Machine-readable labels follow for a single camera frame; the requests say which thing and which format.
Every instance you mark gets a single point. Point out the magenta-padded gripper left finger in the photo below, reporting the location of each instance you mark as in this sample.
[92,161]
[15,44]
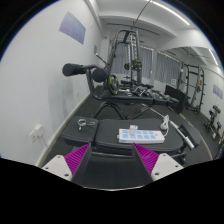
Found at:
[77,158]

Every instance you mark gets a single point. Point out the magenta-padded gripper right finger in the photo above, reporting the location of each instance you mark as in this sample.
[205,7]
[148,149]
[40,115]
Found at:
[146,158]

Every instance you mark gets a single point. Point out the white charger block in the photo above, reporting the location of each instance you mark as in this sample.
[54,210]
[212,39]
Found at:
[133,130]

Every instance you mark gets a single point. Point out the white power strip blue sockets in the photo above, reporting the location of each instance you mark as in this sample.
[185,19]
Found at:
[148,137]

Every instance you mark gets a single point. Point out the black cushion pad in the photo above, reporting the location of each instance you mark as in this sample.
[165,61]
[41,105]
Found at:
[191,133]

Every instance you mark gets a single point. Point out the black bench with roller pads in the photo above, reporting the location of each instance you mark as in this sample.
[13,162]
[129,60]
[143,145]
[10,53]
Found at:
[133,98]

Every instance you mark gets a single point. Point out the dumbbell group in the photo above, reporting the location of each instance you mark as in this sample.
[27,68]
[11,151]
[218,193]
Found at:
[146,91]

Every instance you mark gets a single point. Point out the black box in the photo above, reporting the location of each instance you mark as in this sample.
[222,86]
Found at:
[176,95]

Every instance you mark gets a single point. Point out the black exercise machine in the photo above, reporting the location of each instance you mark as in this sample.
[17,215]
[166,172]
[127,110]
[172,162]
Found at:
[213,120]

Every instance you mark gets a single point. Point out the white paper sign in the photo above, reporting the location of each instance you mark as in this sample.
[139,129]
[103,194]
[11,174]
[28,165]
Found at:
[173,81]

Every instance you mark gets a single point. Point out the black weight plate yellow marks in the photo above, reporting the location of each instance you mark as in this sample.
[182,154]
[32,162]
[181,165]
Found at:
[114,83]

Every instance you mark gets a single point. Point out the black squat rack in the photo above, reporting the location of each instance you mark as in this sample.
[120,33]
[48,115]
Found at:
[200,83]

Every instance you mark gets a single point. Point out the grey window curtain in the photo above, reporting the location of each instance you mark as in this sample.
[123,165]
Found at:
[166,68]
[146,63]

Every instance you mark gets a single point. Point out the short ceiling light strip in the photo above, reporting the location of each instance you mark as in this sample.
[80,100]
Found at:
[213,56]

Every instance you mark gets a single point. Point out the long ceiling light strip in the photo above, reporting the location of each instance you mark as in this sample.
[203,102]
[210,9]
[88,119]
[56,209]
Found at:
[170,11]

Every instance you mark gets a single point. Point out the white wall socket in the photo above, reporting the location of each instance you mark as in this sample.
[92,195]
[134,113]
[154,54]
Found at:
[36,130]

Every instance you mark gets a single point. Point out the small purple wall poster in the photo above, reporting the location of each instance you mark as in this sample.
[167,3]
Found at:
[217,91]

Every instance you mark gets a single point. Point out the large purple wall poster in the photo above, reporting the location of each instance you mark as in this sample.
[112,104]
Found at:
[71,28]

